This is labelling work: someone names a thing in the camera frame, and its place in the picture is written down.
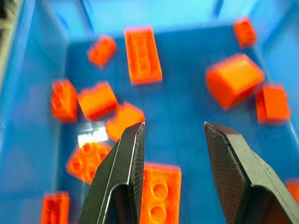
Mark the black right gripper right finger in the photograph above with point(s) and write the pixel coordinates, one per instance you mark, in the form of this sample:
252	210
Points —
243	172

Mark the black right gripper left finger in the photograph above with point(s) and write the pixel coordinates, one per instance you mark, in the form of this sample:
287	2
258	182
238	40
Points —
116	172

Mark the blue plastic bin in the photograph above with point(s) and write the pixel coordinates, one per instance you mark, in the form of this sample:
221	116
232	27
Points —
177	109

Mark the orange four-stud brick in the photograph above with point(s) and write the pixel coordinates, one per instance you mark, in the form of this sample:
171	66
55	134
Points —
85	162

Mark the long orange studded brick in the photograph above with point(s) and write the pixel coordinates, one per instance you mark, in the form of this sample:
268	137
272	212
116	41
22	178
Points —
143	54
161	193

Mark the orange square brick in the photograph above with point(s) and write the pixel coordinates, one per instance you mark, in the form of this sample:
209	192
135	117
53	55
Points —
272	105

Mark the large orange rounded block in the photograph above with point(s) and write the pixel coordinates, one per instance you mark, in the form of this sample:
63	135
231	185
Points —
233	80

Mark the small orange brick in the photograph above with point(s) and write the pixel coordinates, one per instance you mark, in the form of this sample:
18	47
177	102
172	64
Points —
244	32
102	51

